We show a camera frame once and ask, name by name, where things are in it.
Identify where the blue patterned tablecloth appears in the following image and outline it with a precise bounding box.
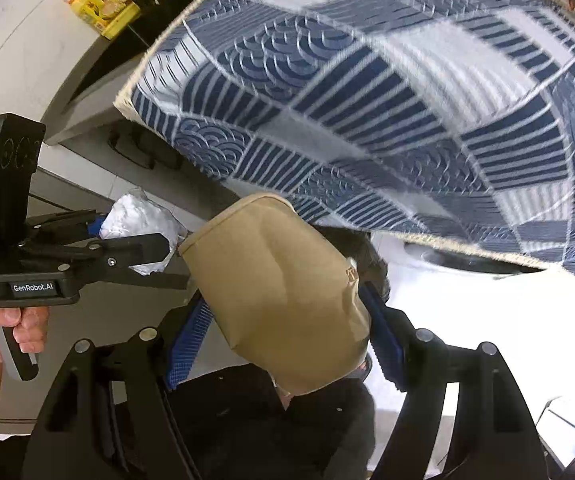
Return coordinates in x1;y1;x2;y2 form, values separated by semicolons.
114;0;575;307

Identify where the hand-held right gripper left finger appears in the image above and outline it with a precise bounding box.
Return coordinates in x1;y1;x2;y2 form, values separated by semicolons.
20;304;214;480

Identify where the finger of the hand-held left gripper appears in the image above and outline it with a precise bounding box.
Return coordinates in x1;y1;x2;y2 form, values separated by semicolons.
24;211;107;242
22;232;189;292

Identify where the white plastic wrap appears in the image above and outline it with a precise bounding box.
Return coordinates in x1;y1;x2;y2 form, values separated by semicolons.
98;187;189;277

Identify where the person's dark clothing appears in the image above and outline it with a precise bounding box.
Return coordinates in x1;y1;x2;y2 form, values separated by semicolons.
168;364;377;480

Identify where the yellow dish soap bottle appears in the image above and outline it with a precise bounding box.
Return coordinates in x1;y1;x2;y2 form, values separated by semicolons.
65;0;142;41

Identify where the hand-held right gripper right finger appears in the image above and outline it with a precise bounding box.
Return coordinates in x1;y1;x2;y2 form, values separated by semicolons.
361;284;539;480

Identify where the black cabinet handle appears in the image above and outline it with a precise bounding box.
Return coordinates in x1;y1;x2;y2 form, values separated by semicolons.
109;131;181;170

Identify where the white appliance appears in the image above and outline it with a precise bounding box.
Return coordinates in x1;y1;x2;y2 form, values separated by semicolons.
370;232;575;466

